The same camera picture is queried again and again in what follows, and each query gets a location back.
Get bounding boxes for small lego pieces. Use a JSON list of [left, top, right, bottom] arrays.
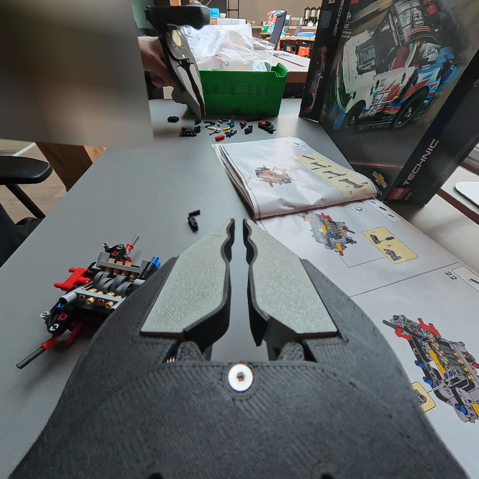
[[167, 115, 277, 142]]

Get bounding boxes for lego engine assembly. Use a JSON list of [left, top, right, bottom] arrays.
[[16, 235, 162, 370]]

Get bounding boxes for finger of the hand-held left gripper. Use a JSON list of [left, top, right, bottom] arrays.
[[183, 59, 206, 118], [172, 64, 200, 106]]

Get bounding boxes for wooden desk leg panel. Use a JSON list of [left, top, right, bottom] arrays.
[[35, 142, 106, 192]]

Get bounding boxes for white monitor stand base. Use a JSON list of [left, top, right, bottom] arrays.
[[454, 181, 479, 209]]

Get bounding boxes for black office chair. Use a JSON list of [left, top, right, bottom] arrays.
[[0, 155, 53, 221]]

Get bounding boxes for green plastic bin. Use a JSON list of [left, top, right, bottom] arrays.
[[189, 63, 289, 117]]

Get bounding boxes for lego instruction booklet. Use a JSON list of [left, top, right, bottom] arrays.
[[211, 136, 479, 479]]

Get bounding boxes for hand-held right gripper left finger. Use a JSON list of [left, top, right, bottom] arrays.
[[139, 218, 235, 355]]

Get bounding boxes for person's left hand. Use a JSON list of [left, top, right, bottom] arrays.
[[138, 35, 176, 88]]

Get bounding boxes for wooden workbench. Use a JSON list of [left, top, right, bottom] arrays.
[[258, 35, 319, 85]]

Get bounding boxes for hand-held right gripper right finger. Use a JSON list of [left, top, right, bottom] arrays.
[[242, 218, 340, 362]]

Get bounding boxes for clear plastic bags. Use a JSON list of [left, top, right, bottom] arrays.
[[181, 23, 275, 72]]

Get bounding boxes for lego set cardboard box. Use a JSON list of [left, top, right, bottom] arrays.
[[299, 0, 479, 206]]

